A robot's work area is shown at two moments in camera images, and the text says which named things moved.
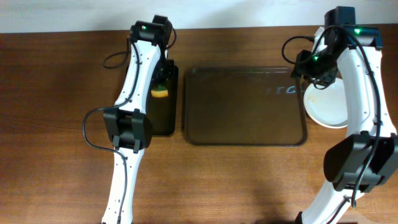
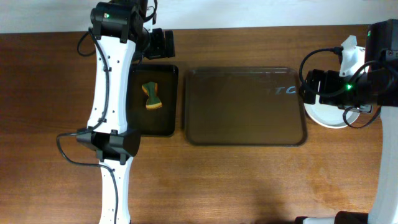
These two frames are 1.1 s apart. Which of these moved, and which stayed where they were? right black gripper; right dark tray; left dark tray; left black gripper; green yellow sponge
Moved: green yellow sponge; left black gripper; right black gripper
Stayed: right dark tray; left dark tray
